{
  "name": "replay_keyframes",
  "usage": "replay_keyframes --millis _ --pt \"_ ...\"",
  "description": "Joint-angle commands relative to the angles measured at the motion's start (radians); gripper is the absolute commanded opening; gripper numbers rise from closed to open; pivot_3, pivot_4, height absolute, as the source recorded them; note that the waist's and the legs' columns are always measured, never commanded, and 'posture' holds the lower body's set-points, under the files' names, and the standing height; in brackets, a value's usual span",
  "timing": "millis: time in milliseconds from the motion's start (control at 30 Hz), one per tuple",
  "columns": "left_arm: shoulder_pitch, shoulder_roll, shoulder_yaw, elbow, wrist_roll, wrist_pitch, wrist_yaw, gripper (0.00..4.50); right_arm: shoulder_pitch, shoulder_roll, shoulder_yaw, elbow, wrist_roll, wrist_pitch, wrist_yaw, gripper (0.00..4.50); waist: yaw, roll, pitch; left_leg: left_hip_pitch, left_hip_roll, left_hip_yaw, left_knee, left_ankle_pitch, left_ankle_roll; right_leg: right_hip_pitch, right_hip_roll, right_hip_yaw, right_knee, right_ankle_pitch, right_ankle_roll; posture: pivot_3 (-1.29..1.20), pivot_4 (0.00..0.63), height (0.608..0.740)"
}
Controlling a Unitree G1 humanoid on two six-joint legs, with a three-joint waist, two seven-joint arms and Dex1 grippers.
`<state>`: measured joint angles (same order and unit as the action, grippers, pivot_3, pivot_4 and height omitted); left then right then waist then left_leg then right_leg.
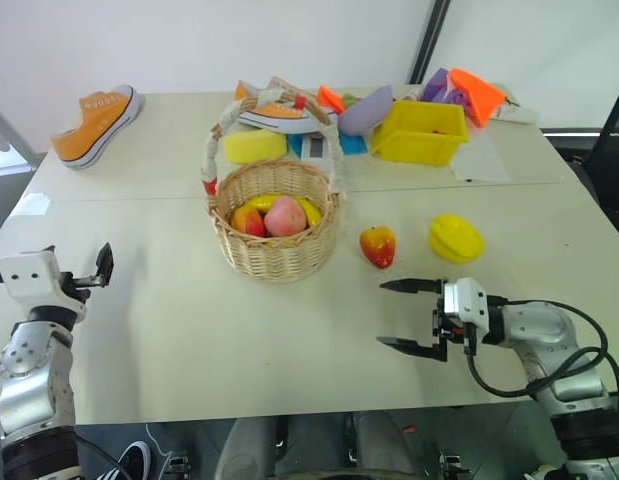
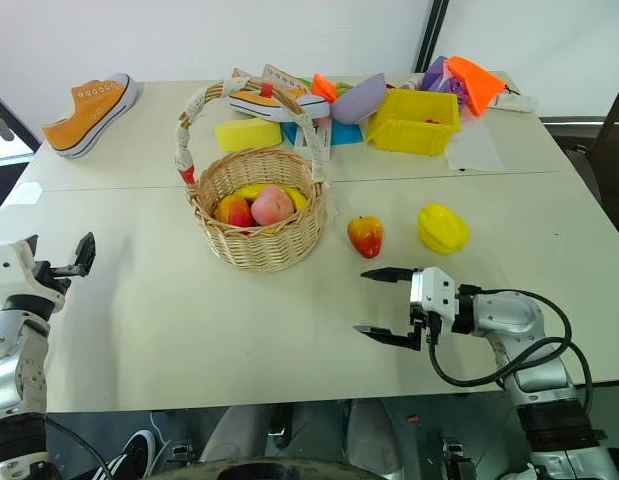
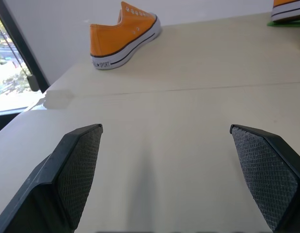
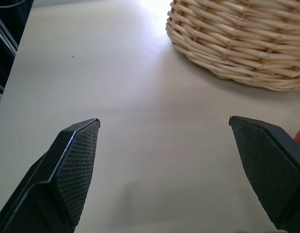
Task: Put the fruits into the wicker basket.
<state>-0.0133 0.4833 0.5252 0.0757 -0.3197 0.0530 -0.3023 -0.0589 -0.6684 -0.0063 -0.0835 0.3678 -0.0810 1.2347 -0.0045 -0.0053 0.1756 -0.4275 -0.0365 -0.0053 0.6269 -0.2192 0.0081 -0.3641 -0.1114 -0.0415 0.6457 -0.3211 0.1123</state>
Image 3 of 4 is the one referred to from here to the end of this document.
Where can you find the green flat board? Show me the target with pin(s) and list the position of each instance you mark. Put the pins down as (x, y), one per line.
(285, 23)

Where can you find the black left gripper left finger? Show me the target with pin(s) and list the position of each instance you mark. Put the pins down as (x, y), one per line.
(67, 174)

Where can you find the black window frame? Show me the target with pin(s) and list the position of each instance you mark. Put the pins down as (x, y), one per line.
(21, 46)

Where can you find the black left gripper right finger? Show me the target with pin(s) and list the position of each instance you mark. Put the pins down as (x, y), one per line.
(266, 174)

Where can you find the orange canvas sneaker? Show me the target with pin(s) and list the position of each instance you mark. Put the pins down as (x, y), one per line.
(120, 38)
(288, 9)

